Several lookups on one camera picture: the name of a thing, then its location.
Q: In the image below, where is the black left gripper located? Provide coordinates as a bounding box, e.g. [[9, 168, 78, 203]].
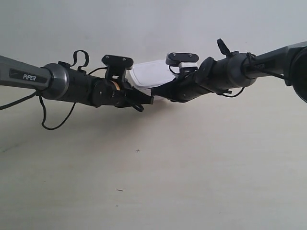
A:
[[93, 79, 154, 112]]

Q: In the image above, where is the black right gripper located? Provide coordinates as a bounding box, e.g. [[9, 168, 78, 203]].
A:
[[150, 73, 207, 103]]

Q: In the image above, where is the white lidded plastic container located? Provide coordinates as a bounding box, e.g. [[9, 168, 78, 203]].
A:
[[129, 60, 176, 95]]

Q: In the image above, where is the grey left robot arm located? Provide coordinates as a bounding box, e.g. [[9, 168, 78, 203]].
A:
[[0, 55, 154, 112]]

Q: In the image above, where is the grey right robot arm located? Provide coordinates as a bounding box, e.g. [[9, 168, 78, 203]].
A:
[[151, 39, 307, 103]]

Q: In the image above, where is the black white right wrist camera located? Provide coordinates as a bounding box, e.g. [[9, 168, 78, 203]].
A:
[[165, 52, 199, 77]]

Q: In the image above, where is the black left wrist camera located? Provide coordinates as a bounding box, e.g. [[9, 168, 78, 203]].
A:
[[101, 55, 134, 82]]

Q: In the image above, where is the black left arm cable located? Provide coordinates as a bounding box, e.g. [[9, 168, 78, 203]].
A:
[[0, 50, 106, 130]]

